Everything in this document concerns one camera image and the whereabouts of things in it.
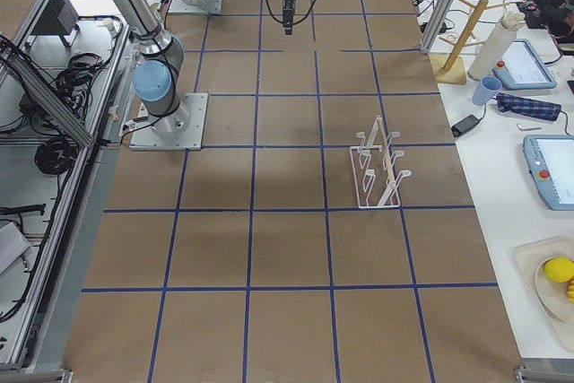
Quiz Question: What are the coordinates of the white wire cup rack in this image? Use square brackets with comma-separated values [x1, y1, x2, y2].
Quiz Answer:
[349, 116, 412, 210]

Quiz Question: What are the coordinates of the wooden mug tree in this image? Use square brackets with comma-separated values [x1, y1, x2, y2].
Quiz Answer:
[430, 0, 507, 85]

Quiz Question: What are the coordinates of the blue plaid cloth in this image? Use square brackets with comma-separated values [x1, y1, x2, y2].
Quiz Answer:
[495, 93, 561, 121]

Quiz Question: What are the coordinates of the blue teach pendant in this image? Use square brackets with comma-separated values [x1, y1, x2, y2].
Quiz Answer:
[523, 135, 574, 211]
[492, 39, 557, 91]

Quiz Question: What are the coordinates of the yellow lemon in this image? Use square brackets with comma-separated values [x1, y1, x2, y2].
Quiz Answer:
[544, 257, 574, 283]

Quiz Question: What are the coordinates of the light blue cup on desk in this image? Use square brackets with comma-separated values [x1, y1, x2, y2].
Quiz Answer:
[471, 75, 502, 106]

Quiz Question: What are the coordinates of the blue teach pendant far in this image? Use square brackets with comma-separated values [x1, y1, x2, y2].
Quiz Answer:
[492, 39, 557, 91]

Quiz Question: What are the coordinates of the blue teach pendant near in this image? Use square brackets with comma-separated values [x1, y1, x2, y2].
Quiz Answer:
[523, 135, 574, 211]

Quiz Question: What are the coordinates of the beige tray with plate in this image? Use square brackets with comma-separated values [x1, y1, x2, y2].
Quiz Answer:
[513, 236, 573, 353]

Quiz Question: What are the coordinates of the black power adapter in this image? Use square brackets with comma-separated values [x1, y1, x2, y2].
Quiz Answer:
[450, 115, 482, 138]

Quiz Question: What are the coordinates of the beige water bottle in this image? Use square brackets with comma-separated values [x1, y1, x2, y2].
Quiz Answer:
[467, 12, 526, 80]

